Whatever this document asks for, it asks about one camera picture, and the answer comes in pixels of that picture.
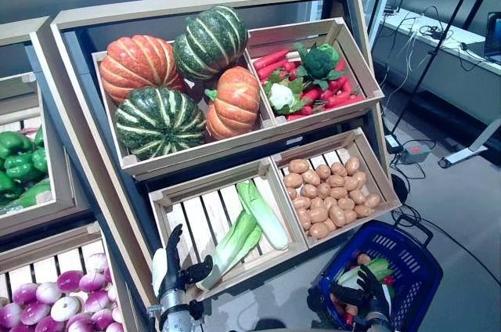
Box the green striped pumpkin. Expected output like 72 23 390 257
114 86 207 161
172 5 250 82

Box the green white napa cabbage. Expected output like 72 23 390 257
337 257 394 287
236 179 290 251
195 210 263 291

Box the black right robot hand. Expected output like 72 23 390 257
330 264 393 320

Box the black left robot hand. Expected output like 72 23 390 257
152 223 214 300

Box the black floor cable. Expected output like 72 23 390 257
390 202 501 280

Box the white counter table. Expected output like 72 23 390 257
370 8 501 126

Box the wooden pepper crate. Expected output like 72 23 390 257
0 70 76 224

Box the large orange pumpkin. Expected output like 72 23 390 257
98 34 186 104

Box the wooden cabbage crate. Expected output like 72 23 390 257
148 157 310 302

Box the grey box red button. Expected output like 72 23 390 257
399 141 432 165

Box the wooden carrot crate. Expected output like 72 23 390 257
245 17 386 127

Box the small orange pumpkin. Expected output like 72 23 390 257
204 66 261 141

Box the blue plastic shopping basket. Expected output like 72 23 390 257
308 219 444 332

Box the black power adapter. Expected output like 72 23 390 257
384 133 405 155

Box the large wooden display shelf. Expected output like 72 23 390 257
49 0 393 309

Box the white wheeled stand leg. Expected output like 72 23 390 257
438 117 501 169

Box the wooden pumpkin crate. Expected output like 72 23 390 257
91 39 276 177

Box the wooden potato crate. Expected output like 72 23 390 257
270 126 402 251

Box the white cable bundle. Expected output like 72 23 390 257
402 10 426 86

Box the green broccoli head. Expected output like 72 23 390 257
293 41 347 91

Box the open laptop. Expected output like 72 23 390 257
482 11 501 66

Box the wooden onion crate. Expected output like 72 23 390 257
0 221 127 332

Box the black tripod stand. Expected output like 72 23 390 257
390 0 501 142

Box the black basket handle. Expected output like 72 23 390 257
392 214 434 247

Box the white cauliflower head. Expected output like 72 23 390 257
263 72 310 116

